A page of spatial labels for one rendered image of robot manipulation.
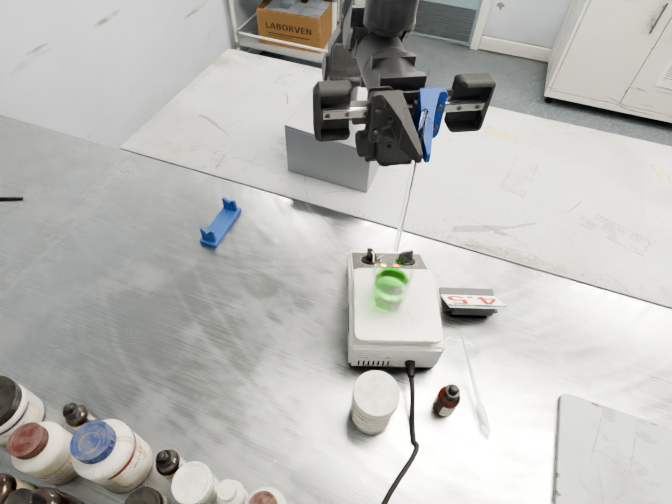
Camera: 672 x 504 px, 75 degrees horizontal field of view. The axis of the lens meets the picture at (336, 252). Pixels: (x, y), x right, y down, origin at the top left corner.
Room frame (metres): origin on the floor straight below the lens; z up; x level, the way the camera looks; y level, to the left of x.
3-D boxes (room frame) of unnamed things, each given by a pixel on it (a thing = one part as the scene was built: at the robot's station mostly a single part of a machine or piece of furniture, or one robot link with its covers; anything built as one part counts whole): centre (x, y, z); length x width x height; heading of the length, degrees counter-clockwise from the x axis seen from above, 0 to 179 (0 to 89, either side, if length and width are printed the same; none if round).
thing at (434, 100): (0.36, -0.09, 1.25); 0.07 x 0.04 x 0.06; 10
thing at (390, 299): (0.33, -0.07, 1.02); 0.06 x 0.05 x 0.08; 112
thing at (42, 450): (0.13, 0.33, 0.95); 0.06 x 0.06 x 0.10
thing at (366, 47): (0.51, -0.04, 1.25); 0.07 x 0.06 x 0.09; 10
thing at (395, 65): (0.43, -0.06, 1.25); 0.19 x 0.08 x 0.06; 100
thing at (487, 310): (0.39, -0.22, 0.92); 0.09 x 0.06 x 0.04; 91
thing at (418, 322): (0.33, -0.09, 0.98); 0.12 x 0.12 x 0.01; 1
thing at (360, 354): (0.36, -0.09, 0.94); 0.22 x 0.13 x 0.08; 1
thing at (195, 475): (0.10, 0.15, 0.93); 0.05 x 0.05 x 0.05
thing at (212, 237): (0.53, 0.21, 0.92); 0.10 x 0.03 x 0.04; 163
